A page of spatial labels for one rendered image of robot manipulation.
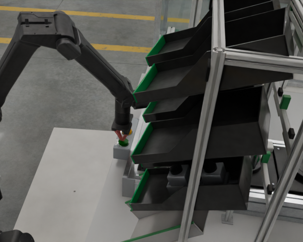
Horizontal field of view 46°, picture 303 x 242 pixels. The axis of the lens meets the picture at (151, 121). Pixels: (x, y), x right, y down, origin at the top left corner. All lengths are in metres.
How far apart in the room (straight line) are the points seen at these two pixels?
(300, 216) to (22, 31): 1.08
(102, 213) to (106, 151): 0.33
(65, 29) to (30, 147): 2.07
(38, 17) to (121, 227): 0.73
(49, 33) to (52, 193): 0.68
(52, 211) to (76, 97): 2.17
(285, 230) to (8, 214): 1.72
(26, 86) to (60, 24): 2.74
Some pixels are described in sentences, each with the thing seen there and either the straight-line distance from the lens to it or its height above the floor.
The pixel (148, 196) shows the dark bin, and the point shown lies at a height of 1.20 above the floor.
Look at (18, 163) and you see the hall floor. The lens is 2.80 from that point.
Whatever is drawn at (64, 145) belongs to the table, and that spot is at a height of 0.86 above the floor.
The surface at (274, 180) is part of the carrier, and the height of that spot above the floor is 0.97.
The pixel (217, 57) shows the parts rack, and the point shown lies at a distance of 0.56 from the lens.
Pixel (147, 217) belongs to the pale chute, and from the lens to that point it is 1.10.
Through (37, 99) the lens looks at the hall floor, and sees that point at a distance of 3.44.
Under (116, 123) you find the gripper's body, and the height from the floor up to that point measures 1.07.
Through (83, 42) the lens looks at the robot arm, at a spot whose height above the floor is 1.48.
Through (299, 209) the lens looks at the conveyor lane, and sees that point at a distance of 1.37.
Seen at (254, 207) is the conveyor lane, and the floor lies 0.91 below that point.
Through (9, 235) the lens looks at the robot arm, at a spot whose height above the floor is 1.22.
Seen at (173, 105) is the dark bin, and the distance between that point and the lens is 0.91.
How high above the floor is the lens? 1.89
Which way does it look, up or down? 38 degrees down
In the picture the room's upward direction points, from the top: 4 degrees clockwise
